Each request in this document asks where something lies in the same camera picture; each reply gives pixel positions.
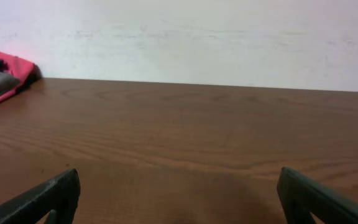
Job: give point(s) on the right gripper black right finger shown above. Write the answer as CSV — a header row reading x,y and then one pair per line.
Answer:
x,y
303,198

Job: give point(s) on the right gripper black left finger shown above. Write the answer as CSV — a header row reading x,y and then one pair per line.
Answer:
x,y
57,198

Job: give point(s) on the red folded garment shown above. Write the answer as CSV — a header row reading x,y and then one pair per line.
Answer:
x,y
27,72

